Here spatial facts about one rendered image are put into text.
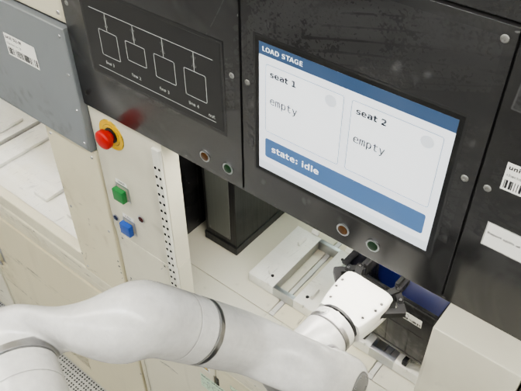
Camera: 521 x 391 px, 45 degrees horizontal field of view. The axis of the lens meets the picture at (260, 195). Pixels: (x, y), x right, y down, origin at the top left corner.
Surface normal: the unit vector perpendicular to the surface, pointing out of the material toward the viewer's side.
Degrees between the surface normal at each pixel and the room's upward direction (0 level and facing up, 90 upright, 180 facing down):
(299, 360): 42
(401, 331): 93
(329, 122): 90
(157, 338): 77
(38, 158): 0
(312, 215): 90
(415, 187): 90
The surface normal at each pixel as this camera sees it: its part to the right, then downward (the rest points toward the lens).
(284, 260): 0.00, -0.73
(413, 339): -0.67, 0.54
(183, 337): 0.65, 0.32
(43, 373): 0.55, -0.77
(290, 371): 0.04, -0.07
